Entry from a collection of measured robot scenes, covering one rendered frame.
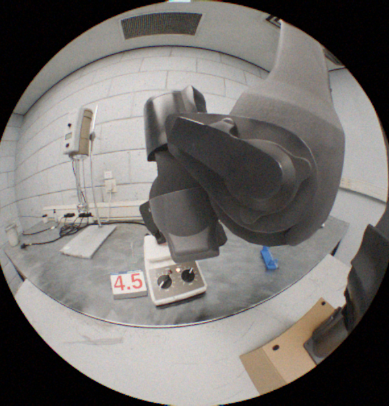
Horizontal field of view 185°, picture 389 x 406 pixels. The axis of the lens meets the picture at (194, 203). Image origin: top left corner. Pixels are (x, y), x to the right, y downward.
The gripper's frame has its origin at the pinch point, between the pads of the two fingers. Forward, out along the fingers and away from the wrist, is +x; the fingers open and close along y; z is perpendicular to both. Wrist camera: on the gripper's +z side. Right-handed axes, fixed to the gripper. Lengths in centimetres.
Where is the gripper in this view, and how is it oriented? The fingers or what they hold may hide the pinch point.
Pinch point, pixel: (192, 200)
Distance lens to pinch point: 25.4
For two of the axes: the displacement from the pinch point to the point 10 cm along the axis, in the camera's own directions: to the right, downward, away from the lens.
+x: 0.3, -0.2, 10.0
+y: 4.0, 9.2, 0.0
